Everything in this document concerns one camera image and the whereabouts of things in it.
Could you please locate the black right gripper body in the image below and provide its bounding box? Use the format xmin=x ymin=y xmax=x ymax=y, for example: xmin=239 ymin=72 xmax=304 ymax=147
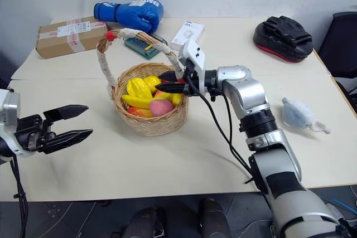
xmin=182 ymin=59 xmax=207 ymax=98

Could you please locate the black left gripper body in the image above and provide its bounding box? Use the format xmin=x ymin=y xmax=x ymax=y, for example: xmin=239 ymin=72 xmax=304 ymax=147
xmin=14 ymin=114 xmax=57 ymax=154

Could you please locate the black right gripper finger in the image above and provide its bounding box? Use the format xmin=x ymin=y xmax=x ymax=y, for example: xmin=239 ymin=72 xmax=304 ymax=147
xmin=158 ymin=71 xmax=186 ymax=83
xmin=154 ymin=82 xmax=189 ymax=95

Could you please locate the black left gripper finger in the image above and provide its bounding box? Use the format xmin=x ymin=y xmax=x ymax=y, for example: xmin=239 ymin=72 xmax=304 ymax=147
xmin=41 ymin=129 xmax=94 ymax=155
xmin=42 ymin=104 xmax=90 ymax=122

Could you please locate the small yellow fruit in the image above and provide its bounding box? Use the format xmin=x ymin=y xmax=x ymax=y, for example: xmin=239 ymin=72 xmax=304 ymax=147
xmin=170 ymin=93 xmax=184 ymax=107

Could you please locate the orange red fruit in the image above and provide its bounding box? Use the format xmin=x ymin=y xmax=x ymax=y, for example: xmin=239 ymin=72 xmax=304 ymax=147
xmin=153 ymin=89 xmax=173 ymax=101

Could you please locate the pink peach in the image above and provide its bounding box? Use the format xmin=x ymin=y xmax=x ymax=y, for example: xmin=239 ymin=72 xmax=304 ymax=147
xmin=149 ymin=99 xmax=174 ymax=118

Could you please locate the yellow ridged starfruit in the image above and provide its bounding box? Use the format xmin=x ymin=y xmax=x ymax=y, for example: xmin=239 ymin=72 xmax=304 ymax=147
xmin=126 ymin=78 xmax=153 ymax=100

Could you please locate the yellow banana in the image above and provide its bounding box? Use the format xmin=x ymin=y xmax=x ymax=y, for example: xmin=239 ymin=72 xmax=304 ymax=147
xmin=120 ymin=94 xmax=153 ymax=109

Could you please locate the black pen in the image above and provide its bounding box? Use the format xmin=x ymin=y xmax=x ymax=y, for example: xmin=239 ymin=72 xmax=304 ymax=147
xmin=148 ymin=32 xmax=168 ymax=46

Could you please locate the green screwdriver bit set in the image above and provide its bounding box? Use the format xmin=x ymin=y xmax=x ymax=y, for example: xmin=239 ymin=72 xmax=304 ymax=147
xmin=123 ymin=36 xmax=168 ymax=61

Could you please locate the orange yellow mango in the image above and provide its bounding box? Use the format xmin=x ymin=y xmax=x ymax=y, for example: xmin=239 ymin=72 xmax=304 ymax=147
xmin=127 ymin=106 xmax=153 ymax=119

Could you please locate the small white product box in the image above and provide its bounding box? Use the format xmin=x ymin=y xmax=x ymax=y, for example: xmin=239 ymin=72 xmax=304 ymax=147
xmin=170 ymin=21 xmax=206 ymax=52

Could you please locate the blue boxing glove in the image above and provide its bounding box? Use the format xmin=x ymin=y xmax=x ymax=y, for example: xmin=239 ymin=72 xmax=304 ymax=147
xmin=93 ymin=0 xmax=165 ymax=34

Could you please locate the brown cardboard parcel box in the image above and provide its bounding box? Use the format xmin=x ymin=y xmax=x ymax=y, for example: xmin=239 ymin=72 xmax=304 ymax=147
xmin=35 ymin=16 xmax=108 ymax=60

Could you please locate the black red punch mitt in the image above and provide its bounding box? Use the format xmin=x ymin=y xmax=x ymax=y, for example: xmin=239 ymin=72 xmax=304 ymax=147
xmin=253 ymin=15 xmax=315 ymax=64

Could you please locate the blue white plush toy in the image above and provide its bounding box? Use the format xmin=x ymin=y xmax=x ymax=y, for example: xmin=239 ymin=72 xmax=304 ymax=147
xmin=281 ymin=96 xmax=332 ymax=135

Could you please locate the dark rounded shape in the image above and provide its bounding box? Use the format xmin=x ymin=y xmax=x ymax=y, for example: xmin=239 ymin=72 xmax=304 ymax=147
xmin=122 ymin=206 xmax=168 ymax=238
xmin=197 ymin=198 xmax=233 ymax=238

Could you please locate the black office chair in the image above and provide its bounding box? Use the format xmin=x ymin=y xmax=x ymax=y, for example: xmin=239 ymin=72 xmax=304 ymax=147
xmin=317 ymin=11 xmax=357 ymax=79

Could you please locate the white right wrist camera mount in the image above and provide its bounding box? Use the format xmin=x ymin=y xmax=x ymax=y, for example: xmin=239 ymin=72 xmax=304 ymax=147
xmin=177 ymin=37 xmax=208 ymax=94

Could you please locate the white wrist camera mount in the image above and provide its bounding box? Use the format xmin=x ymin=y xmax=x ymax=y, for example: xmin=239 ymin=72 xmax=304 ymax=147
xmin=177 ymin=37 xmax=208 ymax=94
xmin=0 ymin=88 xmax=37 ymax=158

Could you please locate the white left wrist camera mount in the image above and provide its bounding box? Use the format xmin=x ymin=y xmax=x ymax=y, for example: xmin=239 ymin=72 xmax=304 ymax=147
xmin=0 ymin=88 xmax=37 ymax=158

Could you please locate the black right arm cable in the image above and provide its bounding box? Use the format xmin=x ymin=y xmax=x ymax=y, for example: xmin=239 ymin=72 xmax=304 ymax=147
xmin=189 ymin=66 xmax=259 ymax=184

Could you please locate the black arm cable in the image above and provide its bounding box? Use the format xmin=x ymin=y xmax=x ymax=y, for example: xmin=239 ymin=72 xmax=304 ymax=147
xmin=189 ymin=66 xmax=259 ymax=184
xmin=9 ymin=156 xmax=30 ymax=238

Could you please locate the wicker basket with handle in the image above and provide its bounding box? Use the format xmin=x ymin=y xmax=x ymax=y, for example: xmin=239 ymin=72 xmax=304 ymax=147
xmin=96 ymin=28 xmax=190 ymax=137

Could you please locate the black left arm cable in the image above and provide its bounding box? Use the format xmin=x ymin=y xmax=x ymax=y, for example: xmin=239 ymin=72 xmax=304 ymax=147
xmin=9 ymin=156 xmax=30 ymax=238

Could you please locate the blue cable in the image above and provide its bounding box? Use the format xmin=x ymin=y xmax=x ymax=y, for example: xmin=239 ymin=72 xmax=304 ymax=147
xmin=331 ymin=197 xmax=354 ymax=211

